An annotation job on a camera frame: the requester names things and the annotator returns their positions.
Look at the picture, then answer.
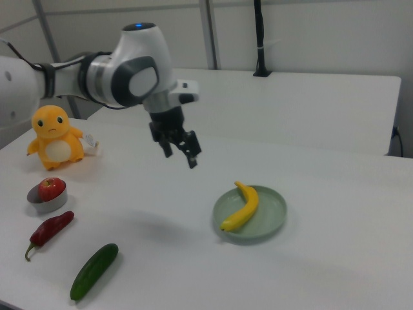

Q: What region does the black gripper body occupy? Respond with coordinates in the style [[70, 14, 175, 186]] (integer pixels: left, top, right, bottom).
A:
[[148, 107, 187, 143]]

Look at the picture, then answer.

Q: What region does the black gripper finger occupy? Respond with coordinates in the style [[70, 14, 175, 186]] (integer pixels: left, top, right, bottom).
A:
[[157, 134, 174, 158], [176, 130, 203, 170]]

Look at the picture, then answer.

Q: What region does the yellow toy banana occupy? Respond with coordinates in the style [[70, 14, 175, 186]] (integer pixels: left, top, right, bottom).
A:
[[219, 181, 260, 233]]

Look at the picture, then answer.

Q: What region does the pale green plastic plate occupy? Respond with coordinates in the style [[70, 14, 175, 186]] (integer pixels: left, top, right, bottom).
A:
[[212, 185, 288, 245]]

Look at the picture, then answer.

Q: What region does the white paper plush tag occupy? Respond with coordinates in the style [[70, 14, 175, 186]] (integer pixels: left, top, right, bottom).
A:
[[83, 132, 100, 156]]

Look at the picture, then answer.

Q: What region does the white side table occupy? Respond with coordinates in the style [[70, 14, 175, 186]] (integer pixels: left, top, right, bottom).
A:
[[86, 67, 403, 156]]

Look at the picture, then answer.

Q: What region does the orange plush dinosaur toy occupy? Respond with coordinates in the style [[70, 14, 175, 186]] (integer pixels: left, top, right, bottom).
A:
[[26, 105, 86, 171]]

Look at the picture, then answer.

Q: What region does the red toy apple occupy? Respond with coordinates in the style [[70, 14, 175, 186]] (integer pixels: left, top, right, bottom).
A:
[[37, 177, 66, 203]]

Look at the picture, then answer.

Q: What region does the small metal bowl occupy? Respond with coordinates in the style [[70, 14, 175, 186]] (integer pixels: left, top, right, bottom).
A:
[[26, 180, 68, 214]]

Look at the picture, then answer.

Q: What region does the green toy cucumber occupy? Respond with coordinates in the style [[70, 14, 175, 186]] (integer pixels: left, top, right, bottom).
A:
[[70, 243, 119, 302]]

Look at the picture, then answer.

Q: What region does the red toy chili pepper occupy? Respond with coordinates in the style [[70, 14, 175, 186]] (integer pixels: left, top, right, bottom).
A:
[[24, 211, 75, 262]]

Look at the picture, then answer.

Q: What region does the grey partition post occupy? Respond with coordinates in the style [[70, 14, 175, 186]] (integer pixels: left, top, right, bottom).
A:
[[199, 0, 223, 70], [32, 0, 81, 120]]

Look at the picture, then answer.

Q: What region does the black camera stand pole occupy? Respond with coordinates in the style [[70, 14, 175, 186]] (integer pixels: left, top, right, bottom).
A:
[[252, 0, 272, 78]]

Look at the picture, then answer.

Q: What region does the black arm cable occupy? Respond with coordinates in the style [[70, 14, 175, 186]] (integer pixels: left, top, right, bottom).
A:
[[0, 38, 114, 110]]

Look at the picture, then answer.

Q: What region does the black wall power cable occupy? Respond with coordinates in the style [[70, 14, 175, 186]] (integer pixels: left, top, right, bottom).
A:
[[391, 125, 404, 158]]

